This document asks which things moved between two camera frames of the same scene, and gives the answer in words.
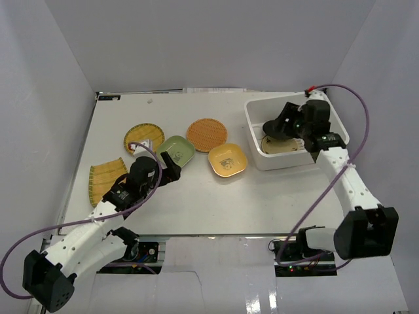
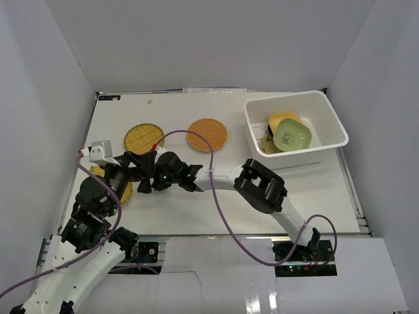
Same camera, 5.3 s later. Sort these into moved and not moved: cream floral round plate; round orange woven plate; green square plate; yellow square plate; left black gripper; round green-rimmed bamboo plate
Moved: left black gripper; yellow square plate; green square plate
Not moved: round orange woven plate; round green-rimmed bamboo plate; cream floral round plate
